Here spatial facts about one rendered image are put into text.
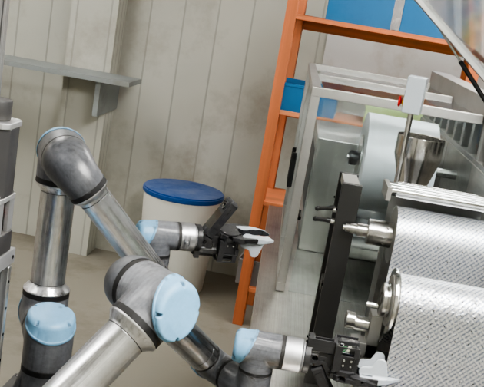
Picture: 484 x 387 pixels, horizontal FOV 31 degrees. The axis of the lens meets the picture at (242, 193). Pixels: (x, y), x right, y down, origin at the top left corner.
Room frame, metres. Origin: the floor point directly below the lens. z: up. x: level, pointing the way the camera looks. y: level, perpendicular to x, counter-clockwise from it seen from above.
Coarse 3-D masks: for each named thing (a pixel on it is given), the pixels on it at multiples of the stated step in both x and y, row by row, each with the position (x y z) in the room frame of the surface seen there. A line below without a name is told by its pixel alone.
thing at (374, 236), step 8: (368, 224) 2.07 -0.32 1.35; (376, 224) 2.05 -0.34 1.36; (384, 224) 2.05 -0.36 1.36; (392, 224) 2.05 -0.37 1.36; (368, 232) 2.04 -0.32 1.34; (376, 232) 2.04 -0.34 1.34; (384, 232) 2.04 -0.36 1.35; (392, 232) 2.04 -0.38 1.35; (368, 240) 2.04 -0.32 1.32; (376, 240) 2.04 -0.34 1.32; (384, 240) 2.04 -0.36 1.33
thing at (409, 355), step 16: (400, 336) 1.75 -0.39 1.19; (416, 336) 1.75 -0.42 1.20; (400, 352) 1.75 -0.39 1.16; (416, 352) 1.75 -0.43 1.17; (432, 352) 1.75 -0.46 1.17; (448, 352) 1.75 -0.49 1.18; (464, 352) 1.75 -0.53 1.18; (480, 352) 1.75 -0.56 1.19; (400, 368) 1.75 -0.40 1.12; (416, 368) 1.75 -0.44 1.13; (432, 368) 1.75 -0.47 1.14; (448, 368) 1.75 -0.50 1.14; (464, 368) 1.75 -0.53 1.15; (480, 368) 1.75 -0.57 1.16; (400, 384) 1.75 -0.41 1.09; (416, 384) 1.75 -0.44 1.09; (432, 384) 1.75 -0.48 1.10; (448, 384) 1.75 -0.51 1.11; (464, 384) 1.75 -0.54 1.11; (480, 384) 1.75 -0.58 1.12
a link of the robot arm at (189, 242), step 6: (180, 222) 2.17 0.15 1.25; (186, 222) 2.17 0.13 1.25; (186, 228) 2.14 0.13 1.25; (192, 228) 2.14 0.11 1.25; (186, 234) 2.13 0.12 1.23; (192, 234) 2.13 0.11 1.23; (186, 240) 2.13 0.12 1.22; (192, 240) 2.13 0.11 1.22; (186, 246) 2.13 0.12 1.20; (192, 246) 2.13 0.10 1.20
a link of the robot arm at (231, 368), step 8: (224, 368) 1.79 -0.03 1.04; (232, 368) 1.79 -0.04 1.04; (224, 376) 1.78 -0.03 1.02; (232, 376) 1.77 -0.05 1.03; (240, 376) 1.74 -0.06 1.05; (248, 376) 1.73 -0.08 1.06; (256, 376) 1.73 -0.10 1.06; (264, 376) 1.73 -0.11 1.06; (224, 384) 1.77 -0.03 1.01; (232, 384) 1.76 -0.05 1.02; (240, 384) 1.74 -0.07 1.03; (248, 384) 1.73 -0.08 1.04; (256, 384) 1.73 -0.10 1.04; (264, 384) 1.73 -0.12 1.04
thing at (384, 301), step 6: (384, 288) 1.80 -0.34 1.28; (390, 288) 1.80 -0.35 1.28; (384, 294) 1.79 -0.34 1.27; (390, 294) 1.79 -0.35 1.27; (378, 300) 1.85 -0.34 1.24; (384, 300) 1.78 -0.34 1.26; (390, 300) 1.78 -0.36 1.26; (384, 306) 1.78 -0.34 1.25; (378, 312) 1.81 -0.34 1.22; (384, 312) 1.79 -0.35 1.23
